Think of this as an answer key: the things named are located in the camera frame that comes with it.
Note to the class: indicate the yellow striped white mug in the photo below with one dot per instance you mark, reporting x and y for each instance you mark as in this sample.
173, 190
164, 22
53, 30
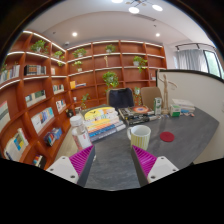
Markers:
140, 138

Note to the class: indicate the small green white box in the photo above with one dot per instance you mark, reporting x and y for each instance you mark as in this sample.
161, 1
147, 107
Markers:
175, 111

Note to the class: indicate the black curtain rail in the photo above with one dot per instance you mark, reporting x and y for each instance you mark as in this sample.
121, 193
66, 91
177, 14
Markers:
195, 45

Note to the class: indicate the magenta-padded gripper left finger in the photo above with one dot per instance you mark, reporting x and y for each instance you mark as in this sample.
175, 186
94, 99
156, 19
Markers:
63, 168

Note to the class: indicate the tan chair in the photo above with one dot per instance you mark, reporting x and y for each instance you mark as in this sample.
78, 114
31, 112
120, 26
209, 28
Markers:
149, 95

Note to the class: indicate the tall green white carton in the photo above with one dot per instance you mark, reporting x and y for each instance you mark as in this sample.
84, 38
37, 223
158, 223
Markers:
157, 106

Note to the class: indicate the orange wooden shelf unit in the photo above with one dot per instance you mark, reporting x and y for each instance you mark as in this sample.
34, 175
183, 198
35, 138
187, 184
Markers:
60, 90

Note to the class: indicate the dark blue chair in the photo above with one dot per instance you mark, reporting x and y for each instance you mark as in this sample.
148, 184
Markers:
120, 98

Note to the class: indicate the round ceiling lights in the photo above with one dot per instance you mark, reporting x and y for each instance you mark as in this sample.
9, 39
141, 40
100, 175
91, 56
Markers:
134, 10

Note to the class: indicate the window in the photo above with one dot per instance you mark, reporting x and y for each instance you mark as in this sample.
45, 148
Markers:
212, 63

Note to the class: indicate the grey window curtain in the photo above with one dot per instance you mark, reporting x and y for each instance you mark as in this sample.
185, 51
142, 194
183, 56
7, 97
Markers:
191, 60

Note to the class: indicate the stack of white boxes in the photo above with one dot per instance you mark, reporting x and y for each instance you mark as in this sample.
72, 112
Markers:
185, 105

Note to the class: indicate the stack of colourful books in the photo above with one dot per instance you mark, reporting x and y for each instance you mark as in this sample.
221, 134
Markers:
101, 123

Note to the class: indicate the wooden artist mannequin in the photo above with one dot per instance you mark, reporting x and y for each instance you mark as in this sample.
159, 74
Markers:
165, 93

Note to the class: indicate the flat round red coaster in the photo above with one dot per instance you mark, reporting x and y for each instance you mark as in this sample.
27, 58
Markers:
167, 136

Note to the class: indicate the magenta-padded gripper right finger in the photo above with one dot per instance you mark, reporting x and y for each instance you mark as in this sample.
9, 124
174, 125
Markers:
161, 168

